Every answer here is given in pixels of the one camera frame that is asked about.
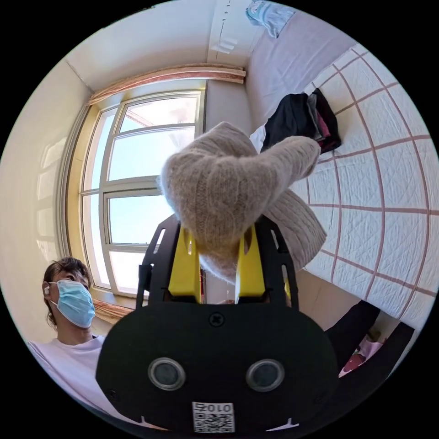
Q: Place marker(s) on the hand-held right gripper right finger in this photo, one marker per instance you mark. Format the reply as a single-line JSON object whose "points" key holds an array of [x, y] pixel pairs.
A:
{"points": [[251, 274]]}

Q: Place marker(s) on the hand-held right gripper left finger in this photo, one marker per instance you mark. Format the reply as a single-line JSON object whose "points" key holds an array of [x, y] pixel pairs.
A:
{"points": [[184, 274]]}

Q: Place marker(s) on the beige sweater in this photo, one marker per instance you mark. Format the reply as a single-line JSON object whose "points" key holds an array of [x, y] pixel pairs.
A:
{"points": [[219, 192]]}

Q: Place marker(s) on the window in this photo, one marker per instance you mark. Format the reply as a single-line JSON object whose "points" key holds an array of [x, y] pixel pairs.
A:
{"points": [[137, 185]]}

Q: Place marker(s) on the person's body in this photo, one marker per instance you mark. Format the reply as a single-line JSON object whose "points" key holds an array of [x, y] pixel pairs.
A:
{"points": [[73, 343]]}

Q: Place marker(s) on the bed with checked white quilt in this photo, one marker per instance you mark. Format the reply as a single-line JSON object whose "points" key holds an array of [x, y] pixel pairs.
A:
{"points": [[377, 178]]}

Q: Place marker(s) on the pile of clothes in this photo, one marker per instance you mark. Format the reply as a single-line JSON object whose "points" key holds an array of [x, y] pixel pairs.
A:
{"points": [[301, 120]]}

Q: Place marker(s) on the light blue pillow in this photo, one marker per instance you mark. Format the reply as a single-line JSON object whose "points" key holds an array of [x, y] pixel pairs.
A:
{"points": [[269, 15]]}

